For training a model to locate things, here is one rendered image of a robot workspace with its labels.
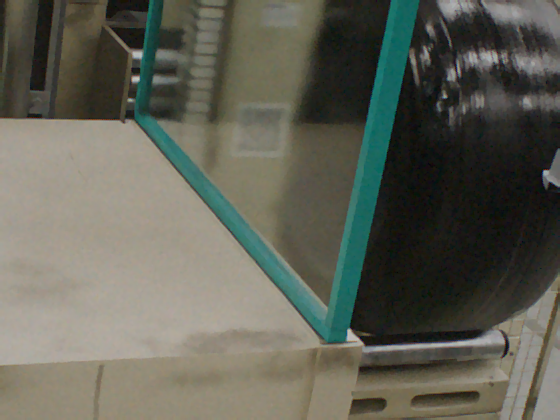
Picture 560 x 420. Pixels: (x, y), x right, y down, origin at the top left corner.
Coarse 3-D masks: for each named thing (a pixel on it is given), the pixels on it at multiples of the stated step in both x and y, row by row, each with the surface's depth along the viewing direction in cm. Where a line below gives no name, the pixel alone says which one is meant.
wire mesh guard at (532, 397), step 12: (552, 312) 272; (552, 324) 272; (552, 336) 273; (492, 360) 271; (540, 360) 276; (504, 372) 274; (540, 372) 276; (516, 384) 276; (540, 384) 278; (516, 396) 277; (528, 396) 279; (504, 408) 278; (528, 408) 280
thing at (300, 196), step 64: (192, 0) 146; (256, 0) 130; (320, 0) 118; (384, 0) 107; (192, 64) 146; (256, 64) 130; (320, 64) 118; (384, 64) 106; (192, 128) 146; (256, 128) 131; (320, 128) 118; (384, 128) 109; (256, 192) 131; (320, 192) 118; (256, 256) 129; (320, 256) 118; (320, 320) 117
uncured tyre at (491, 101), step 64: (448, 0) 178; (512, 0) 183; (448, 64) 173; (512, 64) 176; (448, 128) 172; (512, 128) 174; (384, 192) 227; (448, 192) 173; (512, 192) 175; (384, 256) 182; (448, 256) 177; (512, 256) 180; (384, 320) 189; (448, 320) 189
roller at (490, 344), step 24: (384, 336) 196; (408, 336) 197; (432, 336) 199; (456, 336) 200; (480, 336) 202; (504, 336) 203; (360, 360) 193; (384, 360) 195; (408, 360) 197; (432, 360) 199; (456, 360) 201
